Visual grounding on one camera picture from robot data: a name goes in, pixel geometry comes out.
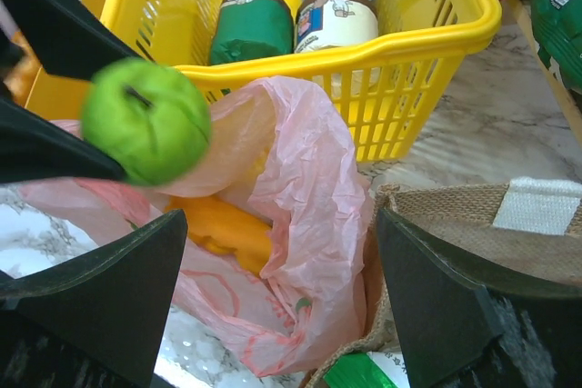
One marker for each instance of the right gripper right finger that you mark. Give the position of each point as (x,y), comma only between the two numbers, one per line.
(463,321)

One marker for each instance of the large yellow shopping basket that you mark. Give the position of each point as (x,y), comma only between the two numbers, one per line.
(385,89)

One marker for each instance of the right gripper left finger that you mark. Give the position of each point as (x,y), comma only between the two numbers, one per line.
(96,320)

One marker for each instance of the pink plastic grocery bag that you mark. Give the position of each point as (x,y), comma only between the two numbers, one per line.
(281,152)

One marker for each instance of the braided toy bread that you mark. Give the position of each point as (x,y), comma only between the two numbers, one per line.
(224,229)

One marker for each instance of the green Chuba chips bag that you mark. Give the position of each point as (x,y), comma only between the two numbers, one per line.
(368,370)

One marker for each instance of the green snack bag lower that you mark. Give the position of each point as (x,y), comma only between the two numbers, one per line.
(556,26)

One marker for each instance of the green toilet paper roll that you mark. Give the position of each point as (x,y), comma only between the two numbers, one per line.
(251,29)

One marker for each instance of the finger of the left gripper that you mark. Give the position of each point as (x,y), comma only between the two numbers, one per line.
(66,37)
(35,149)

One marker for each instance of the brown burlap tote bag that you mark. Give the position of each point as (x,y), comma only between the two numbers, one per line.
(527,225)

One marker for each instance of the toy green cabbage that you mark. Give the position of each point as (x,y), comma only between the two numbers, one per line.
(150,118)

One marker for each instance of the small yellow plastic bin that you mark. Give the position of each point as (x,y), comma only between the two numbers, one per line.
(56,97)

